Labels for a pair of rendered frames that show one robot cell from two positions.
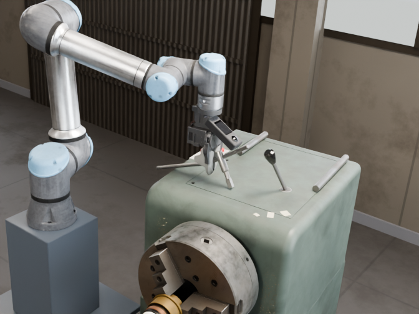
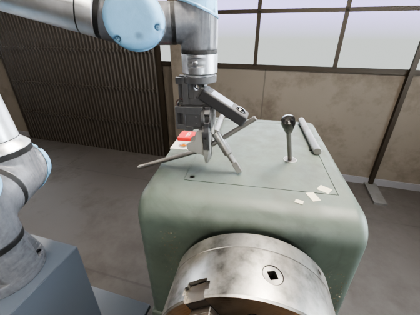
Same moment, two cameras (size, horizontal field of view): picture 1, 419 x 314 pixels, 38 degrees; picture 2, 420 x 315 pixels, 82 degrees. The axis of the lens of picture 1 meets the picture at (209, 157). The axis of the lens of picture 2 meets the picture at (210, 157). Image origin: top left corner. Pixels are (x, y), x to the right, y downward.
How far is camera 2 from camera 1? 1.28 m
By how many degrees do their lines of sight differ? 17
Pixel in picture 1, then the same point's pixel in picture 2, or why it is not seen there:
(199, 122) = (189, 98)
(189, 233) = (238, 267)
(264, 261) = (327, 260)
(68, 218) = (29, 269)
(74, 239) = (47, 292)
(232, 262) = (319, 295)
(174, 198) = (180, 204)
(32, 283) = not seen: outside the picture
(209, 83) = (201, 30)
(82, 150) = (31, 167)
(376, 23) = (230, 54)
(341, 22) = not seen: hidden behind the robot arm
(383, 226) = not seen: hidden behind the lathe
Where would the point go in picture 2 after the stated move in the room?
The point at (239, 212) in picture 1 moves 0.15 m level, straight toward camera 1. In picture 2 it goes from (277, 204) to (326, 264)
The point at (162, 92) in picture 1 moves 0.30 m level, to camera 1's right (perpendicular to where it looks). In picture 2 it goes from (141, 25) to (329, 26)
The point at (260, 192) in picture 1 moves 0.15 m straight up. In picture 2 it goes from (270, 169) to (278, 112)
